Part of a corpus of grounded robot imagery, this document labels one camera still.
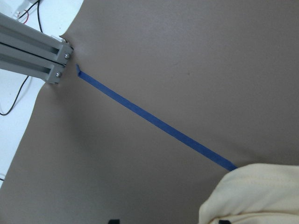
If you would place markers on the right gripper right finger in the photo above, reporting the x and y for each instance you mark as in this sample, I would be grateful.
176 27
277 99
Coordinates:
223 222

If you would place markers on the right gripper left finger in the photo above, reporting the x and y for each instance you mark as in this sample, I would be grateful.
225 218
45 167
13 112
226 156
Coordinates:
114 221

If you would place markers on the cream long-sleeve graphic shirt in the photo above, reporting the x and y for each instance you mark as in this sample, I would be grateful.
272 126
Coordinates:
255 194

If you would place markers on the aluminium frame post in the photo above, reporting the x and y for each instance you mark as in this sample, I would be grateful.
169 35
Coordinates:
30 52

